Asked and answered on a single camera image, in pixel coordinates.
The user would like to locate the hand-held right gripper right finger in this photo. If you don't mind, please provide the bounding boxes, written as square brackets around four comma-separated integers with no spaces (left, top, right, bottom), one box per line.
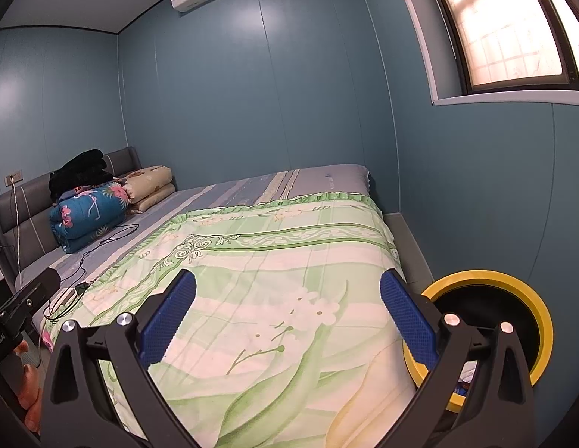
[379,268,536,448]

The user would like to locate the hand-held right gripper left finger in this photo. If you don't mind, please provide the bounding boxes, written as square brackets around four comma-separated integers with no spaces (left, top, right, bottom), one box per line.
[40,268,198,448]

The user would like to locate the yellow-rimmed black bin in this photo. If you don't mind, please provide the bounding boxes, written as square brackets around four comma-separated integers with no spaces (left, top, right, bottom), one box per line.
[407,269,555,414]

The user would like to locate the person's left hand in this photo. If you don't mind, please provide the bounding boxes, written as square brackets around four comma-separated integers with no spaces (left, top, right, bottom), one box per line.
[17,340,43,433]

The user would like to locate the white power strip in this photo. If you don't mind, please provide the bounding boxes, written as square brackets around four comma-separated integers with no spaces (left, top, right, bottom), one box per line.
[46,286,83,312]

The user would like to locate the grey padded headboard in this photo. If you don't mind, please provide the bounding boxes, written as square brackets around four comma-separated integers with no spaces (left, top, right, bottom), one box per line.
[0,146,141,286]

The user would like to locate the green floral blanket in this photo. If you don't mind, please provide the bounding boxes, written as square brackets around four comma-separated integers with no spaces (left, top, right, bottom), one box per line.
[39,191,419,448]

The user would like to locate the blue floral folded quilt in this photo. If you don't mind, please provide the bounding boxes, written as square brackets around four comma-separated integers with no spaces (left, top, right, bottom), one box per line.
[49,181,132,255]

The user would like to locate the beige folded quilt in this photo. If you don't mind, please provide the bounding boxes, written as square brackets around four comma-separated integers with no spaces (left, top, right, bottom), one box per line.
[121,165,176,216]

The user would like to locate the black clothes pile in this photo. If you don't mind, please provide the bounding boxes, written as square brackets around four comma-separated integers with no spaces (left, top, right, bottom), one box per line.
[49,149,116,205]

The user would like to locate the brown-framed window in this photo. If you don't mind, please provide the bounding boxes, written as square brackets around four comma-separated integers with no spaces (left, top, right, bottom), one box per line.
[419,0,579,95]

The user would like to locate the white charging cable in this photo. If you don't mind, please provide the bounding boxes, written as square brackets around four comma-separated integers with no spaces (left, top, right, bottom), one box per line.
[10,179,22,286]

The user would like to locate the black cable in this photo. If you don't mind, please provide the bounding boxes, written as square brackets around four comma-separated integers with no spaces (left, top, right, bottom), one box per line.
[43,223,140,324]

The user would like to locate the grey window sill frame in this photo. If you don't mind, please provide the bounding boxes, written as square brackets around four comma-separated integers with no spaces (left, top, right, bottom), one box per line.
[387,0,579,106]

